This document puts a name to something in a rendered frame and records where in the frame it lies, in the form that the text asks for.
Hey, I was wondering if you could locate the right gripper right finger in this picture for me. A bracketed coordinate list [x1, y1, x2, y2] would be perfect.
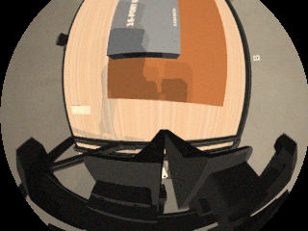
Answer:
[165, 129, 253, 210]

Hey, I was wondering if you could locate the cream plastic wedge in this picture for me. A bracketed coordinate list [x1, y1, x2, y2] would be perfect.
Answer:
[71, 106, 90, 114]

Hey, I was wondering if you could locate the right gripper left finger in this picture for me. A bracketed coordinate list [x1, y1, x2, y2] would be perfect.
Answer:
[84, 129, 166, 209]

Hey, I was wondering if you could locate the brown wooden stand with white legs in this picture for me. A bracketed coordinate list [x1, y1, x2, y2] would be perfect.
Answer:
[107, 0, 227, 107]

